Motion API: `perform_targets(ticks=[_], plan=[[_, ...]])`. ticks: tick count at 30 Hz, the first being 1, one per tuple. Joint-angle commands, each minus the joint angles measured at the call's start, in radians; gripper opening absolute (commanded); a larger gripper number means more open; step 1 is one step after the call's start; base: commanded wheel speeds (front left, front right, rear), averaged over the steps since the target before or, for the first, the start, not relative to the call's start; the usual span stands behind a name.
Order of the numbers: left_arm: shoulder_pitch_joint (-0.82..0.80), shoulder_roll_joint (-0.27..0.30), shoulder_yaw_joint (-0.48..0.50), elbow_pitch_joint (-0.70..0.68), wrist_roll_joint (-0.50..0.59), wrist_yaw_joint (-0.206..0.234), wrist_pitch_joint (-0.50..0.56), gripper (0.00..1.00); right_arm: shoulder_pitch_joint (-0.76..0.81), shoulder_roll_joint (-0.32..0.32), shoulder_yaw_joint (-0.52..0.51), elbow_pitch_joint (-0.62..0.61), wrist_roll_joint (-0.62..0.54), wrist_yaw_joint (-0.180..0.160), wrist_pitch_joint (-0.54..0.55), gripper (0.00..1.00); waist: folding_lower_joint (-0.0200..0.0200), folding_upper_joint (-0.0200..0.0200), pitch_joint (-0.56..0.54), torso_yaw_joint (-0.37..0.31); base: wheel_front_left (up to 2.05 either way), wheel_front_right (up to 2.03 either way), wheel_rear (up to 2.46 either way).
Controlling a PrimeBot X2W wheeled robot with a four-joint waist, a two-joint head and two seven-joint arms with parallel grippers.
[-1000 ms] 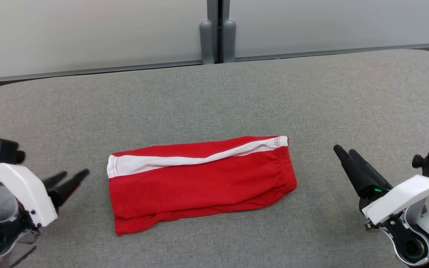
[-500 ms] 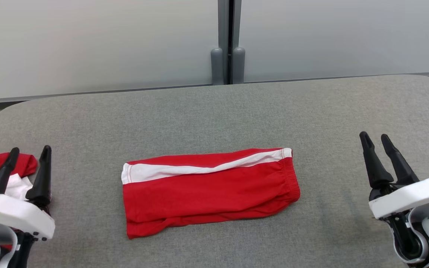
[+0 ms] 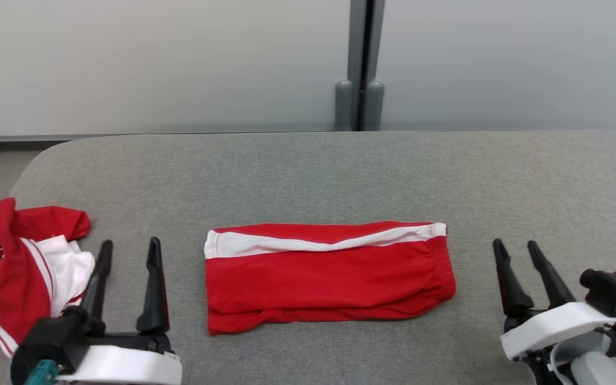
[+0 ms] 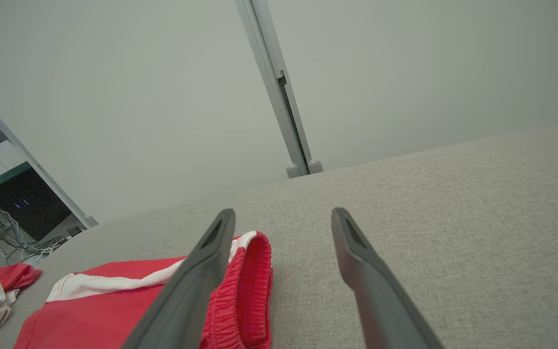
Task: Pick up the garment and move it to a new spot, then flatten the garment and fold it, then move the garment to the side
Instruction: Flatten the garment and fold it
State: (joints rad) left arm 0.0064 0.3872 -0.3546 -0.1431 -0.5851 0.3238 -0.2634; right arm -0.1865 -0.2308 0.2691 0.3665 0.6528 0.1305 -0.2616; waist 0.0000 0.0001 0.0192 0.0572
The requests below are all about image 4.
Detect white partition panel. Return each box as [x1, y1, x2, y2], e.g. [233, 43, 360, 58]
[0, 0, 294, 228]
[264, 0, 558, 170]

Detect red shorts white stripe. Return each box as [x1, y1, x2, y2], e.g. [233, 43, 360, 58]
[14, 231, 274, 349]

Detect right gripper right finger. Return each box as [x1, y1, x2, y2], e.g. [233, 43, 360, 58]
[331, 207, 447, 349]

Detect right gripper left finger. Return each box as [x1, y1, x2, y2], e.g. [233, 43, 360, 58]
[122, 208, 237, 349]

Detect red bulls jersey white sleeves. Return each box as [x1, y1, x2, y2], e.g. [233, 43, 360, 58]
[0, 262, 43, 347]

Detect black computer screen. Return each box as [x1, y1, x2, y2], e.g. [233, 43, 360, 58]
[0, 167, 72, 241]

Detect tangle of white cables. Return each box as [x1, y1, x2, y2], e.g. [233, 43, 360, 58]
[0, 199, 74, 265]

